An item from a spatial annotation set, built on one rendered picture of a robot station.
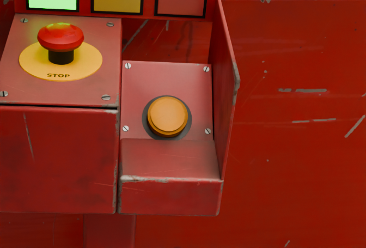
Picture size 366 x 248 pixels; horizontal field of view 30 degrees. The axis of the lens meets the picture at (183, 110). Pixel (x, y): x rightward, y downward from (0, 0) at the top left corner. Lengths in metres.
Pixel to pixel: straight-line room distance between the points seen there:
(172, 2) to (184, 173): 0.17
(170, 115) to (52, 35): 0.13
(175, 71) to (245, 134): 0.25
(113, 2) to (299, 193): 0.45
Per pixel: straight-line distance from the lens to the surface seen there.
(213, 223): 0.99
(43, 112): 0.56
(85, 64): 0.60
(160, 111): 0.64
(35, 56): 0.61
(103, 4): 0.67
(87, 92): 0.57
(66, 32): 0.59
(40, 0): 0.68
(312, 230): 1.05
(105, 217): 0.70
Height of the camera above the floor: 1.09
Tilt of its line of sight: 34 degrees down
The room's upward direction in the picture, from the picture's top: 6 degrees clockwise
